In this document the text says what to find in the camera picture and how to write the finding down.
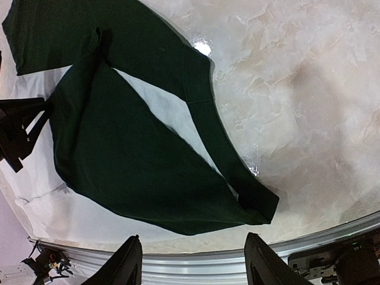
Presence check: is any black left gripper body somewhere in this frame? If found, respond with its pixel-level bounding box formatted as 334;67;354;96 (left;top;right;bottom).
1;109;33;163

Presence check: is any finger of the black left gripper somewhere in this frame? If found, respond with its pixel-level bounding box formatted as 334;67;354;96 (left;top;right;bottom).
1;97;49;173

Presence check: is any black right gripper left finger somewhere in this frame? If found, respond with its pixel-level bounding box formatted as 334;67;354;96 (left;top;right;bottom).
85;235;143;285

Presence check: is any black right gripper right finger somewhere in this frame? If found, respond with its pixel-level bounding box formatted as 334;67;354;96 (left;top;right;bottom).
244;233;311;285

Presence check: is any white and green t-shirt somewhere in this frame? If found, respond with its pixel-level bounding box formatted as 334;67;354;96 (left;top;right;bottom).
2;1;279;235

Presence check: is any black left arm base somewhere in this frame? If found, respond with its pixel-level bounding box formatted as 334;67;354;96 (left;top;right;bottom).
21;240;74;285

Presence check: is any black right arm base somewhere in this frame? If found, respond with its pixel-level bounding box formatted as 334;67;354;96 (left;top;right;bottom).
288;235;379;284

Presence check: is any aluminium front rail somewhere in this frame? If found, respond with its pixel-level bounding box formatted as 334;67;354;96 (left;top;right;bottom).
38;212;379;284

